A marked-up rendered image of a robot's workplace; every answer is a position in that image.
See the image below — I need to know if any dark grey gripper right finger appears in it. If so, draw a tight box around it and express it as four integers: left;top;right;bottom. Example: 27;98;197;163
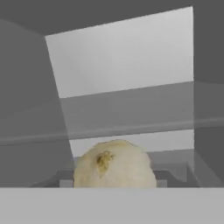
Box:
151;170;202;188

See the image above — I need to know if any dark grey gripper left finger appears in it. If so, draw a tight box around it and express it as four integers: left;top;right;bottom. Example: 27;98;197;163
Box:
30;170;75;188

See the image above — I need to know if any pale yellow garlic bulb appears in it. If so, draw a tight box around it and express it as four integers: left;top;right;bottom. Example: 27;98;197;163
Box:
73;138;158;188

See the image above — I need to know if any translucent grey fridge shelf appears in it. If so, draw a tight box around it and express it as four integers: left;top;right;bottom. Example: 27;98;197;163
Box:
0;80;224;147

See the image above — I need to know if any grey fridge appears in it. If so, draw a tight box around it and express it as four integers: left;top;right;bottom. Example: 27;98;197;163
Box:
0;0;224;188

